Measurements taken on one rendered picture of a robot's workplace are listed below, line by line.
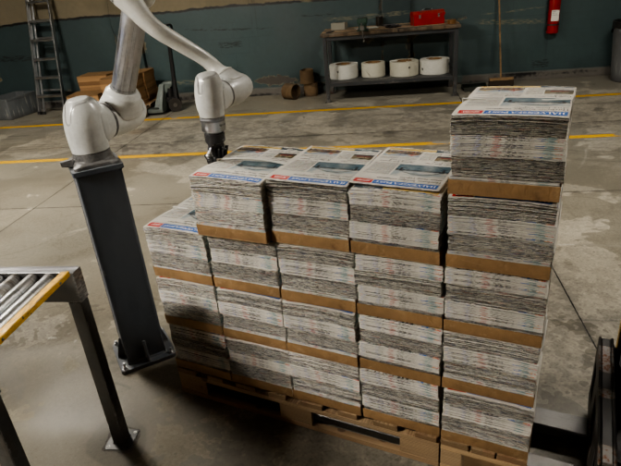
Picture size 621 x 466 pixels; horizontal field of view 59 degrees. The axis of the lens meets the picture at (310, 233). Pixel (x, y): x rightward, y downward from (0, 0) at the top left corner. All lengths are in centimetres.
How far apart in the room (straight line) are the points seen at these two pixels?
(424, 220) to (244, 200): 60
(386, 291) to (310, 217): 34
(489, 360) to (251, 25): 731
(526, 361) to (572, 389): 82
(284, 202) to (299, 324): 47
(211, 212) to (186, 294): 44
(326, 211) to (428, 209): 33
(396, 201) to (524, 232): 36
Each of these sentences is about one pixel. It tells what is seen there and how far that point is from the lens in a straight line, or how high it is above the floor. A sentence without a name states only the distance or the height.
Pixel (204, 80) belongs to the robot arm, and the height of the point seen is 135.
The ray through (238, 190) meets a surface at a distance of 183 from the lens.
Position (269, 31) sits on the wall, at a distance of 856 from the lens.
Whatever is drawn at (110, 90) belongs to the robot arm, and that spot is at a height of 128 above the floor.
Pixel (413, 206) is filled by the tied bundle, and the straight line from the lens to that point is 162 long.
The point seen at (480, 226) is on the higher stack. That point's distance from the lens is 160.
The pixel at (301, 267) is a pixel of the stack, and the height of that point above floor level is 75.
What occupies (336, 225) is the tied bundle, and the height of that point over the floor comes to 93.
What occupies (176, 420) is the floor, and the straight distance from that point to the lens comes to 251.
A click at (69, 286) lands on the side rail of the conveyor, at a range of 208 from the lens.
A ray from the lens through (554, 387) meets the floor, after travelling 260.
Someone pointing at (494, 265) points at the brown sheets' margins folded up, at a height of 86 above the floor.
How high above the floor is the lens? 166
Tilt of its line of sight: 25 degrees down
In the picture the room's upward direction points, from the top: 5 degrees counter-clockwise
